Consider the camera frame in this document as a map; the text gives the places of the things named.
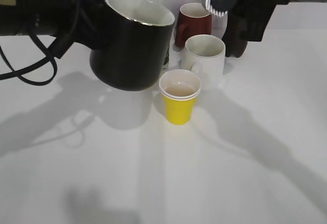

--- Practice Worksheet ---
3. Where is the white ceramic mug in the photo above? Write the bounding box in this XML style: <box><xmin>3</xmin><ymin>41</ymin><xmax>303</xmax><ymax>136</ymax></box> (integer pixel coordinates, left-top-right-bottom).
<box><xmin>180</xmin><ymin>34</ymin><xmax>225</xmax><ymax>90</ymax></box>

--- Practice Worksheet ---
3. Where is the cola bottle red label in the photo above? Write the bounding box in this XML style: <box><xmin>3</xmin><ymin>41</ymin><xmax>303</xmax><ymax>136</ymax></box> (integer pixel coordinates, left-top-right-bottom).
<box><xmin>222</xmin><ymin>13</ymin><xmax>248</xmax><ymax>58</ymax></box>

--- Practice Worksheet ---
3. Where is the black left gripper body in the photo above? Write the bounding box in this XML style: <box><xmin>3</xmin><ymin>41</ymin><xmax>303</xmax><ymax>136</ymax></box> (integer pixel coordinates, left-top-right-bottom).
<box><xmin>1</xmin><ymin>0</ymin><xmax>104</xmax><ymax>58</ymax></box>

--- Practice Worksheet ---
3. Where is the clear water bottle green label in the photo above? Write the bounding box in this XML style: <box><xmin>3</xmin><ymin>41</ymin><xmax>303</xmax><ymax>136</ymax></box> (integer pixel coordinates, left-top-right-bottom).
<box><xmin>146</xmin><ymin>0</ymin><xmax>170</xmax><ymax>72</ymax></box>

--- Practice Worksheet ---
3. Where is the large black mug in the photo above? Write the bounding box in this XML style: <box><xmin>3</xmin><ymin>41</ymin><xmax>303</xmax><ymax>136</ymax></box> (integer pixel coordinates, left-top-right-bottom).
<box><xmin>90</xmin><ymin>0</ymin><xmax>175</xmax><ymax>91</ymax></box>

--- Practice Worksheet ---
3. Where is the dark red mug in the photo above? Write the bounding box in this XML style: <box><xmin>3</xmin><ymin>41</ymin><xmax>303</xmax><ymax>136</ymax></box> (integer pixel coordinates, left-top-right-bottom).
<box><xmin>175</xmin><ymin>3</ymin><xmax>212</xmax><ymax>48</ymax></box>

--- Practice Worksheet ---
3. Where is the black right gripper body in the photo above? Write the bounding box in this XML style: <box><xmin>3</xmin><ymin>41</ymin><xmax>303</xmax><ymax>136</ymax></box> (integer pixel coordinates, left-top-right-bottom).
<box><xmin>201</xmin><ymin>0</ymin><xmax>327</xmax><ymax>42</ymax></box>

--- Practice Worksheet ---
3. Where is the yellow paper cup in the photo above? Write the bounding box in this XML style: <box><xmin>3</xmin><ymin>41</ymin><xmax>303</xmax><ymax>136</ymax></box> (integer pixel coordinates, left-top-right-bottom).
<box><xmin>159</xmin><ymin>69</ymin><xmax>201</xmax><ymax>125</ymax></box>

